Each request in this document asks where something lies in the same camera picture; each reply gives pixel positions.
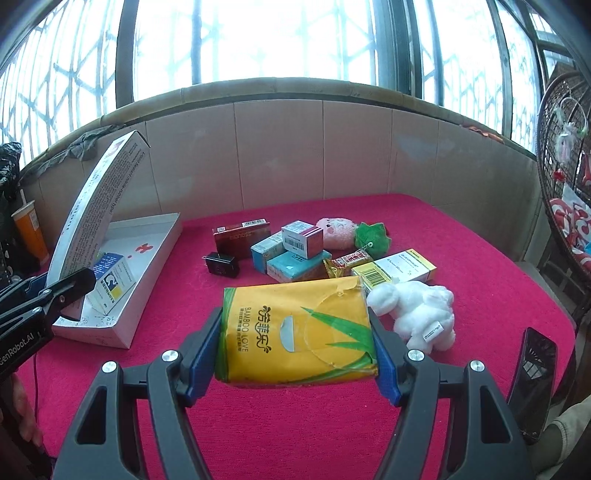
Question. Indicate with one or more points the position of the pink plush toy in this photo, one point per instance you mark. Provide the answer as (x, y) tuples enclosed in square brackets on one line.
[(337, 230)]

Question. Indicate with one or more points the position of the pink and white box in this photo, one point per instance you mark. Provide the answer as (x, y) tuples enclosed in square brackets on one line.
[(300, 235)]

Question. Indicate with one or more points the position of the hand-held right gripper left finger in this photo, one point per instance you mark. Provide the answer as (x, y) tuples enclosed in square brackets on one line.
[(207, 350)]

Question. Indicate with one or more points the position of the black smartphone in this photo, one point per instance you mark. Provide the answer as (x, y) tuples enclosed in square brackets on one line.
[(531, 378)]

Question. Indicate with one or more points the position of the orange item on windowsill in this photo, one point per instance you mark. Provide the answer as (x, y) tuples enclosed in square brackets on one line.
[(482, 133)]

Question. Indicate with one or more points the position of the yellow and white medicine box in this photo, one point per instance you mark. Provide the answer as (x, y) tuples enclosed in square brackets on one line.
[(397, 270)]

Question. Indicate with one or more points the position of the window with metal grille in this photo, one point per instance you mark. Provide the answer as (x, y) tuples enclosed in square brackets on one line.
[(277, 37)]

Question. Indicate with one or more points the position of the candy bar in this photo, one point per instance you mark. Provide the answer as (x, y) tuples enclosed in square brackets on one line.
[(346, 264)]

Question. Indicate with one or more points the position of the person's trouser leg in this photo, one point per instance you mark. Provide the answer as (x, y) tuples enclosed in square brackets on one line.
[(568, 429)]

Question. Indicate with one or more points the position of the person's left hand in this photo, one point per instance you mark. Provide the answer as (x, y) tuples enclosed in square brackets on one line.
[(23, 415)]

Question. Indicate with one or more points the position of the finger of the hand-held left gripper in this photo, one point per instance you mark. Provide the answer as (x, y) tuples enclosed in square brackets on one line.
[(69, 286)]

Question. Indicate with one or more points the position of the red and white cushion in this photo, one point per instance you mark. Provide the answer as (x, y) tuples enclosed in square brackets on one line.
[(570, 221)]

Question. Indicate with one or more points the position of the orange cup with straw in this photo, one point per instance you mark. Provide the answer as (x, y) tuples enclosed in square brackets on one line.
[(30, 230)]

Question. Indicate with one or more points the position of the tall teal box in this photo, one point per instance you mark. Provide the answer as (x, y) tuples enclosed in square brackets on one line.
[(265, 251)]

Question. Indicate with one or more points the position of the white plush toy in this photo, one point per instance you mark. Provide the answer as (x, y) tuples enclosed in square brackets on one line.
[(415, 309)]

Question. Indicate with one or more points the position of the green plush toy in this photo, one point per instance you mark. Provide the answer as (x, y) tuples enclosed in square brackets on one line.
[(371, 237)]

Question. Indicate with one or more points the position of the blue and white medicine box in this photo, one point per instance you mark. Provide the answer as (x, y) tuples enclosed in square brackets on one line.
[(113, 277)]

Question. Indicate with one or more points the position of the pink hanging charm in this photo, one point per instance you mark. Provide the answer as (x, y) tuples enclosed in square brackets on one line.
[(565, 145)]

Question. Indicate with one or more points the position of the black plastic bag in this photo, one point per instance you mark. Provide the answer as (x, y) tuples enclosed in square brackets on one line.
[(9, 170)]

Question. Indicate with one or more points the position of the yellow tissue pack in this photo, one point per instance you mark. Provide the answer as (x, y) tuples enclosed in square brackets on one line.
[(295, 332)]

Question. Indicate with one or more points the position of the white cardboard box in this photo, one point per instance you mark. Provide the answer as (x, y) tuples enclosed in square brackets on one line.
[(152, 240)]

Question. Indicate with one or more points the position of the grey cloth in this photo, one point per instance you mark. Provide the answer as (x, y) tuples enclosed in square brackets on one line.
[(81, 143)]

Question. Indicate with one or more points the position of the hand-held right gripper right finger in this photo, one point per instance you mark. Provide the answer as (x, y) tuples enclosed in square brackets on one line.
[(383, 364)]

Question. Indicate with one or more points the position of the dark red box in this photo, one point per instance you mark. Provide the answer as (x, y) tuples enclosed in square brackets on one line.
[(240, 237)]

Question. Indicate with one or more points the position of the black charger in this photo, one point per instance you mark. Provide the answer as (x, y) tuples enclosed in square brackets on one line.
[(221, 265)]

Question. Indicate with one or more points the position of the red blanket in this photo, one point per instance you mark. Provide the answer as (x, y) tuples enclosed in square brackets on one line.
[(485, 286)]

